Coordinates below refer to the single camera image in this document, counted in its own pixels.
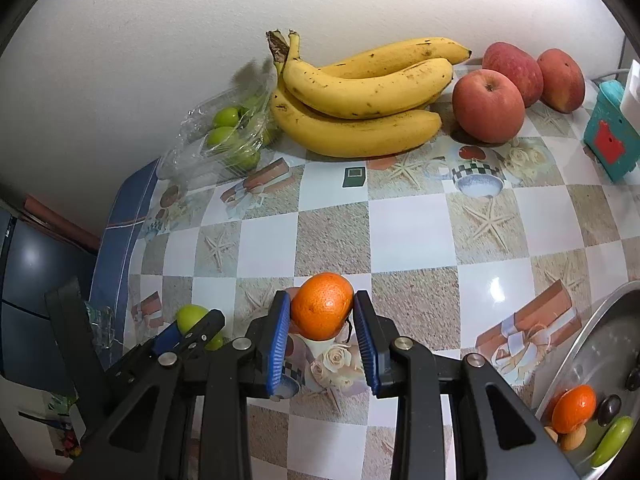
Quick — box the clear plastic bag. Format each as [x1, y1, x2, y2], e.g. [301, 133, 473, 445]
[85, 302, 119, 352]

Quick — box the small orange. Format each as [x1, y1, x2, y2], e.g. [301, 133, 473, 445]
[290, 272, 355, 341]

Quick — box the white power strip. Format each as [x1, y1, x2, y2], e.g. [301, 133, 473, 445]
[620, 59, 640, 111]

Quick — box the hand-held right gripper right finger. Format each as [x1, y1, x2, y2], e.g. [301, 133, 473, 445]
[352, 289, 581, 480]

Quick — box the white power cable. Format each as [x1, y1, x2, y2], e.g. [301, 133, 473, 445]
[590, 65, 631, 83]

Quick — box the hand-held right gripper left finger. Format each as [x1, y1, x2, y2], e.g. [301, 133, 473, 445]
[65, 289, 292, 480]

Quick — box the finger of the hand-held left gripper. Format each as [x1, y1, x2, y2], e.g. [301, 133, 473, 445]
[151, 321, 185, 354]
[102, 309, 227, 406]

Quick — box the red apple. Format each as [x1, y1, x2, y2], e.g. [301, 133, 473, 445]
[481, 42, 544, 108]
[536, 48, 586, 113]
[452, 70, 526, 145]

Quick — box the teal plastic box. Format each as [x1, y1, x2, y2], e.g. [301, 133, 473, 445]
[582, 80, 640, 184]

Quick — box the blue grey cabinet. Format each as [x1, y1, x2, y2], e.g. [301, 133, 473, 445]
[0, 200, 98, 386]

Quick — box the small green fruit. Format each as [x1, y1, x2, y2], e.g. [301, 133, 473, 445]
[175, 304, 224, 352]

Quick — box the black flat panel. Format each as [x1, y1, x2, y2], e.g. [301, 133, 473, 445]
[45, 276, 109, 401]

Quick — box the large green fruit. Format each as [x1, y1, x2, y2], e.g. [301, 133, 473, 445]
[590, 416, 635, 467]

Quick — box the bunch of yellow bananas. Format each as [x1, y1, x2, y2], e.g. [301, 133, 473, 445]
[266, 30, 472, 158]

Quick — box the clear plastic clamshell container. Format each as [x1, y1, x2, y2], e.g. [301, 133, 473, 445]
[156, 60, 281, 183]

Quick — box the large round metal basin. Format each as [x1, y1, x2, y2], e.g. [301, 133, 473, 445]
[530, 280, 640, 480]

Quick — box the cluster of green jujubes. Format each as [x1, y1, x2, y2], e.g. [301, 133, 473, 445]
[206, 95, 281, 171]

